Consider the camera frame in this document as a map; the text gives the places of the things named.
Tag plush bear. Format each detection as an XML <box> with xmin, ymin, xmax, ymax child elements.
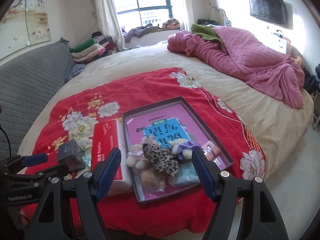
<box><xmin>126</xmin><ymin>136</ymin><xmax>165</xmax><ymax>195</ymax></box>

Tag leopard print soft toy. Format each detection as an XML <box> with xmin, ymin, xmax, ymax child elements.
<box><xmin>143</xmin><ymin>144</ymin><xmax>180</xmax><ymax>177</ymax></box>

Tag white bear purple dress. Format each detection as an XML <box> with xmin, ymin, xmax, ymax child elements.
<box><xmin>169</xmin><ymin>138</ymin><xmax>200</xmax><ymax>161</ymax></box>

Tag green tissue packet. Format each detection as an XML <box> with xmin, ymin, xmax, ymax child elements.
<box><xmin>169</xmin><ymin>161</ymin><xmax>200</xmax><ymax>187</ymax></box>

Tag dark blue square box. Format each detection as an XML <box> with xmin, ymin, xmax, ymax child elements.
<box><xmin>56</xmin><ymin>139</ymin><xmax>86</xmax><ymax>173</ymax></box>

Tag red white tissue box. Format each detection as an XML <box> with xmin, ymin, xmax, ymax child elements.
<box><xmin>91</xmin><ymin>119</ymin><xmax>132</xmax><ymax>197</ymax></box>

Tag red floral blanket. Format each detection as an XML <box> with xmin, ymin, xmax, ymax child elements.
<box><xmin>32</xmin><ymin>68</ymin><xmax>265</xmax><ymax>238</ymax></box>

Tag dark tray box with pink book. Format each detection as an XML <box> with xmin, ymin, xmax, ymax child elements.
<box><xmin>123</xmin><ymin>97</ymin><xmax>234</xmax><ymax>203</ymax></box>

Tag grey quilted headboard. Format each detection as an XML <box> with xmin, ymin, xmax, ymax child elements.
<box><xmin>1</xmin><ymin>38</ymin><xmax>75</xmax><ymax>158</ymax></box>

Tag cream bed sheet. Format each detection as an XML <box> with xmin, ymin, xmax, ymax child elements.
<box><xmin>18</xmin><ymin>43</ymin><xmax>313</xmax><ymax>178</ymax></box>

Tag dark patterned cloth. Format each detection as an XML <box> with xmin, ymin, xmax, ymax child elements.
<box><xmin>65</xmin><ymin>64</ymin><xmax>86</xmax><ymax>83</ymax></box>

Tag pink quilted comforter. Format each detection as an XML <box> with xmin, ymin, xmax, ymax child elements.
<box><xmin>168</xmin><ymin>27</ymin><xmax>304</xmax><ymax>109</ymax></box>

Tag stack of folded clothes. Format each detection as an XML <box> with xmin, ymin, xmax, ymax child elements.
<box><xmin>69</xmin><ymin>31</ymin><xmax>119</xmax><ymax>64</ymax></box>

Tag dark clothes on chair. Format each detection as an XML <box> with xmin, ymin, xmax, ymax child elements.
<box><xmin>303</xmin><ymin>64</ymin><xmax>320</xmax><ymax>95</ymax></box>

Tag green blanket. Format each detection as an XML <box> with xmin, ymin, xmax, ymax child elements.
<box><xmin>190</xmin><ymin>23</ymin><xmax>226</xmax><ymax>49</ymax></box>

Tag clothes pile on windowsill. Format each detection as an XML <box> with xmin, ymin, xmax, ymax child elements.
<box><xmin>123</xmin><ymin>18</ymin><xmax>180</xmax><ymax>43</ymax></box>

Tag white curtain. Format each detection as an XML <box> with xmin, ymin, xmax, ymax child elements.
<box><xmin>95</xmin><ymin>0</ymin><xmax>125</xmax><ymax>51</ymax></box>

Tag floral wall painting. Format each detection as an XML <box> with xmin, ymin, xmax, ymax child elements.
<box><xmin>0</xmin><ymin>0</ymin><xmax>52</xmax><ymax>59</ymax></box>

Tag wall mounted black television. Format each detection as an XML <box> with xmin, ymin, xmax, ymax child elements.
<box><xmin>249</xmin><ymin>0</ymin><xmax>287</xmax><ymax>25</ymax></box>

